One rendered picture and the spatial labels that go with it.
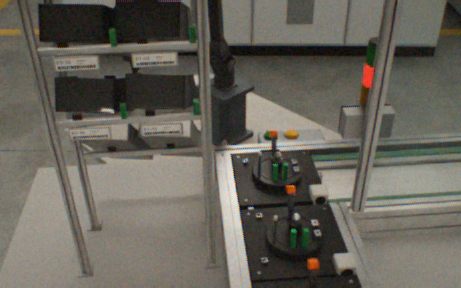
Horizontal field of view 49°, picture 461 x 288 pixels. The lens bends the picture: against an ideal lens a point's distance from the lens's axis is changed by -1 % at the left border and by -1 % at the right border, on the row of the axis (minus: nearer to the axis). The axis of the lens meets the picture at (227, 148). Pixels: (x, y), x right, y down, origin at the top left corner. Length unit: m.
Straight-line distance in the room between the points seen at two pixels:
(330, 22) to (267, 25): 0.53
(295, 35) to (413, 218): 3.18
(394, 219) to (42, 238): 0.96
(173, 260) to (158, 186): 0.32
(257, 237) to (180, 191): 0.40
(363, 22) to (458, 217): 3.16
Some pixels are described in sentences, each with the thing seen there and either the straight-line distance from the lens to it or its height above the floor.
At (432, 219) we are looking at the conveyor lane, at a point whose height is 0.92.
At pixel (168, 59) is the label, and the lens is 0.99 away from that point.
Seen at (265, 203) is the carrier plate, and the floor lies 0.97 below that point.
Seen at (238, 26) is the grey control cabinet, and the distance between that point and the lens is 4.40.
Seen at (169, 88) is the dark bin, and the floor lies 1.35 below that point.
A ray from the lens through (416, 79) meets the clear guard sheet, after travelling 1.21.
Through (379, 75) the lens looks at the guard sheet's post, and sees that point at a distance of 1.15.
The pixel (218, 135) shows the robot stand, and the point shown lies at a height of 0.90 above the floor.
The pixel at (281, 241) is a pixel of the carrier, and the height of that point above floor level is 0.99.
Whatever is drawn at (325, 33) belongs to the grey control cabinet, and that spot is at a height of 0.22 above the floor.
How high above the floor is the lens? 1.85
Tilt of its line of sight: 34 degrees down
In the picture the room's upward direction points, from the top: 1 degrees counter-clockwise
